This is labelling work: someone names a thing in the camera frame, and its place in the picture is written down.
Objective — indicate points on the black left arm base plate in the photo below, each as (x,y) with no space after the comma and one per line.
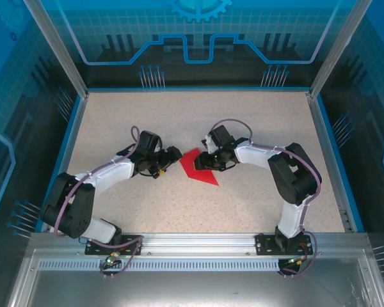
(131,244)

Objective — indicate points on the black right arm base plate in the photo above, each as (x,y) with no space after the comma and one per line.
(264,244)

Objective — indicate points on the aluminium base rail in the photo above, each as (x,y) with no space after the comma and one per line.
(198,243)

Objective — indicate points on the red cloth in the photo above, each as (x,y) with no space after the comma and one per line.
(188,166)

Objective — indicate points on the aluminium frame post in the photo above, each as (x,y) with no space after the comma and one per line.
(335,54)
(62,54)

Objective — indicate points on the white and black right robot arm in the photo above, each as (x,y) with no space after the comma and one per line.
(256,156)

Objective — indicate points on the blue table side rail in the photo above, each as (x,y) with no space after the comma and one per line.
(62,160)
(336,160)

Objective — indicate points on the grey metal tray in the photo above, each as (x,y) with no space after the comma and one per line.
(192,288)

